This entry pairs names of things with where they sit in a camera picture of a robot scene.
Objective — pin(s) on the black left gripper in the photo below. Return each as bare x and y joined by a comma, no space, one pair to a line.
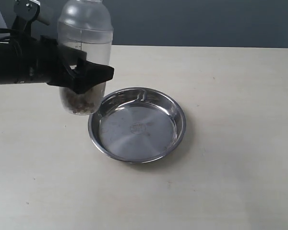
52,64

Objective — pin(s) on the clear plastic shaker bottle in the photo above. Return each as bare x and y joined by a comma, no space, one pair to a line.
86,25

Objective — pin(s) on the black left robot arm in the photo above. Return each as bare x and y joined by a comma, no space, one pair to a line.
26,60

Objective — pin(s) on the round stainless steel plate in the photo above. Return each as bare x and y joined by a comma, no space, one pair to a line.
137,125

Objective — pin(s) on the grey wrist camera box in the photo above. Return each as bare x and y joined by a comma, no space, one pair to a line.
33,10

